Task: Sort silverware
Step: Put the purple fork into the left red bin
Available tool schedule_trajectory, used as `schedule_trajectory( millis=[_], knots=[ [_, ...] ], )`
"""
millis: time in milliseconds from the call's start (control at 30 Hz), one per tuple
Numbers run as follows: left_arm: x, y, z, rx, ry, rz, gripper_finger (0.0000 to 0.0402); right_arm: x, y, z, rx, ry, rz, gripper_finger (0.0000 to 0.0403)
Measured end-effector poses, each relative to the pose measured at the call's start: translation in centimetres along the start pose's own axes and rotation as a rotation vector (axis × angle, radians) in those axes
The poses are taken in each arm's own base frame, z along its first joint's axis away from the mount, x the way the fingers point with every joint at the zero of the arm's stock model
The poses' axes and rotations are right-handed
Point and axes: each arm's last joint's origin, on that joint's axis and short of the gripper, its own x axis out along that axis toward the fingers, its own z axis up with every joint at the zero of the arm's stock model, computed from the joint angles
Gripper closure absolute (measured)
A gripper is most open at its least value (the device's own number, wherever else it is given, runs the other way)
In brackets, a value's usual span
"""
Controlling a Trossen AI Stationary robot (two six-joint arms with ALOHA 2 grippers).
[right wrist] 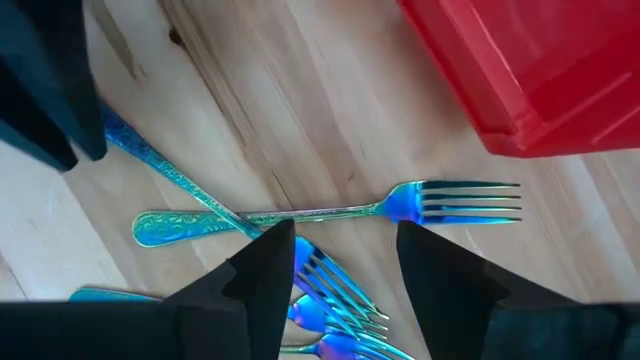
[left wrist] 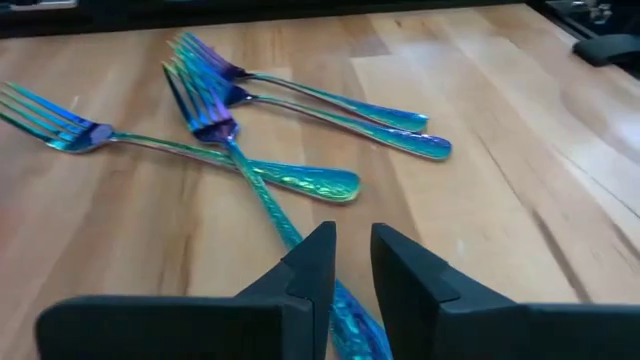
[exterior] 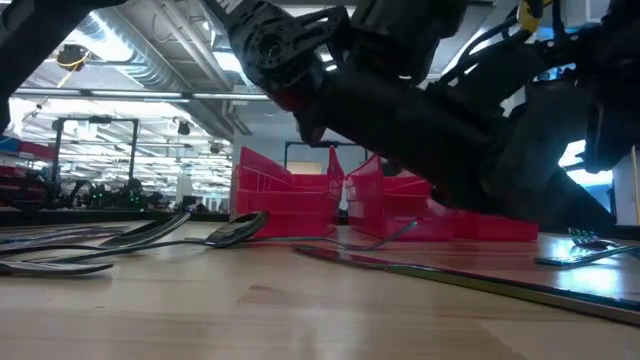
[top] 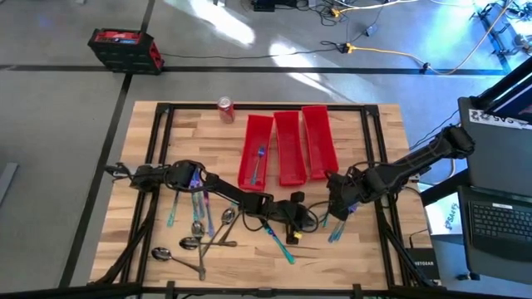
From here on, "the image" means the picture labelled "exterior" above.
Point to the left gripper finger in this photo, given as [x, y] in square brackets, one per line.
[550, 200]

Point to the iridescent fork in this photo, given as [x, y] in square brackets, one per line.
[575, 257]
[592, 239]

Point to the red plastic bin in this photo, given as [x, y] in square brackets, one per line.
[490, 230]
[380, 200]
[280, 210]

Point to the iridescent table knife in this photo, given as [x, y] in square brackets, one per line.
[75, 232]
[450, 275]

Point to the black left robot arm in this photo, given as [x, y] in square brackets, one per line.
[390, 135]

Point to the long ceiling light bar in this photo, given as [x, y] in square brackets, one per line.
[150, 95]

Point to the black gantry robot station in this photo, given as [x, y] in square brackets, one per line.
[95, 120]

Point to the red shelving unit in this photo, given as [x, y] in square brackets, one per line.
[25, 150]

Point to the silver ceiling air duct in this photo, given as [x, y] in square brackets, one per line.
[150, 65]

